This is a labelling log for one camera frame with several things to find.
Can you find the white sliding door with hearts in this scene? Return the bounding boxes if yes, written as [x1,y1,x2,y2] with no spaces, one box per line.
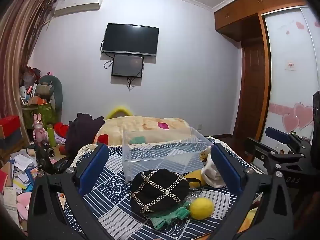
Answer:
[261,6,320,143]

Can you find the golden plush toy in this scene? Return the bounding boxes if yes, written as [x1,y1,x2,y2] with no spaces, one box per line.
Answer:
[199,151,212,164]

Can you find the wooden wardrobe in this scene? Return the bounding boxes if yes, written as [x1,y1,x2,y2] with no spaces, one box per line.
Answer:
[213,0,309,43]

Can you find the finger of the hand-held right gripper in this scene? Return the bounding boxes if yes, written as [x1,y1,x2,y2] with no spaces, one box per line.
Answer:
[265,127,312,153]
[246,137,305,175]

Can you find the yellow felt ball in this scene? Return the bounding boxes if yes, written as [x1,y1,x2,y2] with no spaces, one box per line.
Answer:
[189,197,215,220]

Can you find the black hat with chain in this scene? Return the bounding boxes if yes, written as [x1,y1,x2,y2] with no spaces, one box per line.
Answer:
[129,168,190,214]

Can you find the yellow soft toy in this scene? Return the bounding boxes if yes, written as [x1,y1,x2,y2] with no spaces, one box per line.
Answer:
[186,169,206,184]

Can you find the dark purple clothing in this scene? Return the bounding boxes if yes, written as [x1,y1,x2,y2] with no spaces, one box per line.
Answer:
[64,112,105,158]

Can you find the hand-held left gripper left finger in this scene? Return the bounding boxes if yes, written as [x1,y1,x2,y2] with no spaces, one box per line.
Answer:
[27,142,111,240]

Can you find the small wall-mounted monitor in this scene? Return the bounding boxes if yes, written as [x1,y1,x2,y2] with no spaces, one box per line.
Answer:
[111,53,145,78]

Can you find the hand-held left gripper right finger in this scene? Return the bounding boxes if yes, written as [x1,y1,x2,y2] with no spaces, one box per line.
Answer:
[207,142,295,240]

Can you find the red box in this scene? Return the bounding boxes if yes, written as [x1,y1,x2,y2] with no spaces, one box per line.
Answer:
[0,115,22,138]

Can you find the pile of papers and books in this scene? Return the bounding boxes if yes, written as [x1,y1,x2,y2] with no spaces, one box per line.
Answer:
[0,149,40,220]

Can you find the green bottle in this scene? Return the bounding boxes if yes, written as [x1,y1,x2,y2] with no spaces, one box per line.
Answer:
[46,124,57,147]

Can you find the brown wooden door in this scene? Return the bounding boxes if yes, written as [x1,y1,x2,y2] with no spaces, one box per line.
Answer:
[232,42,266,139]

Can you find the pink plush slipper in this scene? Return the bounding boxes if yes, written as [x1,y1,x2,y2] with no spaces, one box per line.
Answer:
[15,192,32,220]

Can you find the brown striped curtain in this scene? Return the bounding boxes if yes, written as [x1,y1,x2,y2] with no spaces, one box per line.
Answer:
[0,0,54,160]

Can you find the green storage bin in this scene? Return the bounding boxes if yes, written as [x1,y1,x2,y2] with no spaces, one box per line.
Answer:
[22,102,57,130]

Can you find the white and yellow plush toy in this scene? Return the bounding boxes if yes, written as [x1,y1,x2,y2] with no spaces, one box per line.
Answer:
[201,152,227,187]

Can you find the yellow plush item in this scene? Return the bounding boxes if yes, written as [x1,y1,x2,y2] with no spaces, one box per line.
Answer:
[105,106,133,120]

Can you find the wall-mounted black television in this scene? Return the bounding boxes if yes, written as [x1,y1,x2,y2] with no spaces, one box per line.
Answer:
[101,23,160,57]

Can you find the blue wave-patterned blanket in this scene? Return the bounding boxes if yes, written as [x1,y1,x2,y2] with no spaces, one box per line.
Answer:
[59,136,263,240]

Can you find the white lace bedcover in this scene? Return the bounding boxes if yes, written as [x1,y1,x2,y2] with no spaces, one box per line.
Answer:
[70,143,103,169]

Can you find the green knitted cloth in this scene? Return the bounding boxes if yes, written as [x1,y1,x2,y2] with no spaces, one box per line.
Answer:
[149,201,192,230]

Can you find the beige printed blanket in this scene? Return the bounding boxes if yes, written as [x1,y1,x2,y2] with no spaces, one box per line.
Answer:
[94,115,192,147]

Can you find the pink rabbit toy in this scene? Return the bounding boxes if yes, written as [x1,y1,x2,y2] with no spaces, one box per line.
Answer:
[32,113,47,143]

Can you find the red cloth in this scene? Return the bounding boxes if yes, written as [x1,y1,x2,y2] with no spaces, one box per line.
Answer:
[54,122,70,138]

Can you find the white air conditioner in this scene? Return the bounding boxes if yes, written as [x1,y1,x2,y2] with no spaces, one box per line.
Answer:
[53,2,100,18]

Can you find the clear plastic storage box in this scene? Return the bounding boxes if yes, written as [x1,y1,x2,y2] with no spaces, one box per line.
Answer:
[122,127,213,182]

